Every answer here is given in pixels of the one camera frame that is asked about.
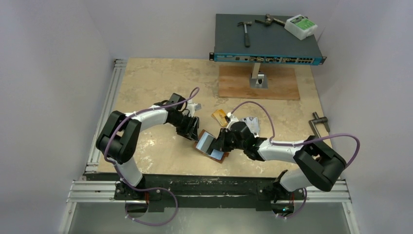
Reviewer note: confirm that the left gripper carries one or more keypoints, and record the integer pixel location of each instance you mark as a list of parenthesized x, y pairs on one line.
[(189, 130)]

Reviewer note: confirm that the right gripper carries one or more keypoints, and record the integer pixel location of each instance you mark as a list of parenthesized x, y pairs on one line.
[(225, 140)]

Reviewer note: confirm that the brown leather card holder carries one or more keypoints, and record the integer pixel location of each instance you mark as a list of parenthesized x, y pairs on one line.
[(204, 146)]

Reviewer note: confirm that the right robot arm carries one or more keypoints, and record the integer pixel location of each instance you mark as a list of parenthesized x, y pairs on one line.
[(318, 164)]

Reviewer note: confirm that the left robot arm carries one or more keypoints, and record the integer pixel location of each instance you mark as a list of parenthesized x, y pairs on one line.
[(118, 139)]

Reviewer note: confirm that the orange card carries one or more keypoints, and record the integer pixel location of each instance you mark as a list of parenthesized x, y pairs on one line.
[(220, 116)]

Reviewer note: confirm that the silver white cards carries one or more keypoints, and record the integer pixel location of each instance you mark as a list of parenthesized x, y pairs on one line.
[(253, 124)]

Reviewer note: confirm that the brown wooden board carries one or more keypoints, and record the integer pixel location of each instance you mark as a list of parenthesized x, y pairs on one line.
[(280, 83)]

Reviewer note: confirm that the silver metal stand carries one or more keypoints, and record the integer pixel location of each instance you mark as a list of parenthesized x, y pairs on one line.
[(258, 79)]

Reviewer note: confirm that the hammer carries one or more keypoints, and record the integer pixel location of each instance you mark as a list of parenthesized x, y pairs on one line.
[(245, 24)]

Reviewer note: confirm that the black metal tool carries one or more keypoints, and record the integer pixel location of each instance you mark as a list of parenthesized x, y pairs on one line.
[(269, 20)]

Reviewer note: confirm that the white green box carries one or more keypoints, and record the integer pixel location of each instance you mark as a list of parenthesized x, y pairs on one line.
[(300, 26)]

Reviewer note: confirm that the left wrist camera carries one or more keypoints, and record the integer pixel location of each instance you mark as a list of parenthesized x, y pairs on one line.
[(192, 108)]

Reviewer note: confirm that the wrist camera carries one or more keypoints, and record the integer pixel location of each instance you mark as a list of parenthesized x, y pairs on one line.
[(230, 118), (192, 108)]

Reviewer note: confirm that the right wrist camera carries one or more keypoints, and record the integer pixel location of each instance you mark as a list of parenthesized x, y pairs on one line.
[(230, 118)]

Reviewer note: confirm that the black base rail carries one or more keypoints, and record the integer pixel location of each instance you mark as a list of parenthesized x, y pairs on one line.
[(195, 191)]

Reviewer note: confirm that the aluminium frame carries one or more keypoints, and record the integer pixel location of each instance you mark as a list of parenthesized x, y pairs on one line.
[(161, 151)]

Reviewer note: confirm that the blue network switch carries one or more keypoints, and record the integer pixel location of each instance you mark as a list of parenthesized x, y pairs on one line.
[(268, 44)]

